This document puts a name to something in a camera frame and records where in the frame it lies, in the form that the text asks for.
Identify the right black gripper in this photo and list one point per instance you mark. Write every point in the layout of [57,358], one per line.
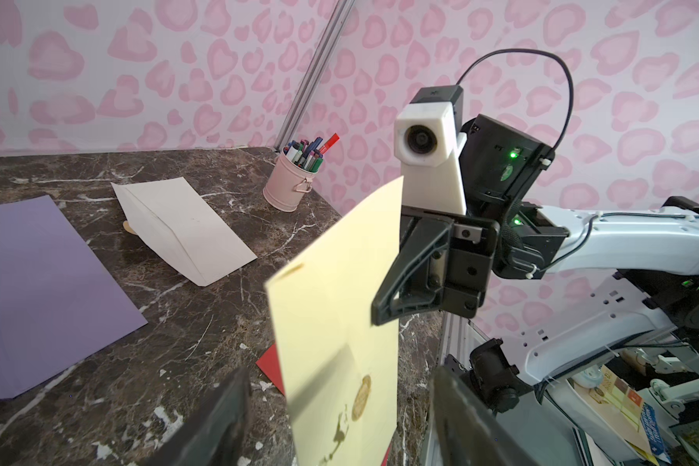
[443,264]

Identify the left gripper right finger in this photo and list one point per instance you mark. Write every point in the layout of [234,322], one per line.
[467,432]

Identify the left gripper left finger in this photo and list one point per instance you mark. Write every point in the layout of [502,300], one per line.
[216,432]

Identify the beige envelope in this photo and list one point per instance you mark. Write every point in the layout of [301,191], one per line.
[340,371]

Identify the purple envelope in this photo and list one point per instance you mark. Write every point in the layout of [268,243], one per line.
[58,303]

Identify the white envelope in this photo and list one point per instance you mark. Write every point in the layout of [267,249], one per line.
[174,221]

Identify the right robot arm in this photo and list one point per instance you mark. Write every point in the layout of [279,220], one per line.
[654,256]

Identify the red envelope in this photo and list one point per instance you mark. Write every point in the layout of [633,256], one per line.
[269,365]

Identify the green marker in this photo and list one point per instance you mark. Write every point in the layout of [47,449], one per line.
[316,165]

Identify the pink pen cup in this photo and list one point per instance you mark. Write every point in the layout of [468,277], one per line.
[287,185]

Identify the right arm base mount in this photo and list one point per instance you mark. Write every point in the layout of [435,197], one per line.
[491,377]

